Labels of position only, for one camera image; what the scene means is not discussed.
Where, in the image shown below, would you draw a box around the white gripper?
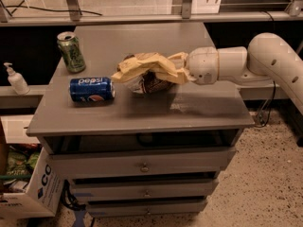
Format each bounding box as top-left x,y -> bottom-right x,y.
156,46 -> 219,85

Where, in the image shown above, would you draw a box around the brown chip bag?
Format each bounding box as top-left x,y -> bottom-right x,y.
111,51 -> 190,95

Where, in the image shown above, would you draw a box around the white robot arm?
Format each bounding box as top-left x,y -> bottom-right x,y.
184,33 -> 303,114

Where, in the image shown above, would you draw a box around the blue pepsi can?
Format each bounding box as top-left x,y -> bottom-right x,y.
69,77 -> 115,102

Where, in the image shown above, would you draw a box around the green soda can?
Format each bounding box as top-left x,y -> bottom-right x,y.
57,31 -> 86,73

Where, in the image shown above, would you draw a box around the top grey drawer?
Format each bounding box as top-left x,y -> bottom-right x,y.
47,147 -> 236,179

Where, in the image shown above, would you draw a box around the grey drawer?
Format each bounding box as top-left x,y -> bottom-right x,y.
47,147 -> 236,179
71,179 -> 219,201
87,199 -> 206,218

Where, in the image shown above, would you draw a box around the middle grey drawer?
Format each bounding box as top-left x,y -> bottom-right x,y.
71,179 -> 219,201

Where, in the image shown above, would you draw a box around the bottom grey drawer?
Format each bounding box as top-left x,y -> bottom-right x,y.
87,199 -> 206,218

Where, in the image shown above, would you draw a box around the white pump bottle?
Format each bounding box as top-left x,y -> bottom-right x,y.
4,62 -> 29,95

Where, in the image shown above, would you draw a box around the green snack bags in box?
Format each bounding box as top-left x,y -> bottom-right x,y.
2,144 -> 41,185

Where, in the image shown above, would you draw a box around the white cardboard box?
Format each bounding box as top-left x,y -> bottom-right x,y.
0,149 -> 63,219

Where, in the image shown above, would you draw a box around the black cable on ledge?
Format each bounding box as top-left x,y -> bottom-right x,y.
4,5 -> 104,17

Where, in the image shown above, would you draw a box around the black cables under cabinet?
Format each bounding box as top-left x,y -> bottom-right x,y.
60,180 -> 87,212

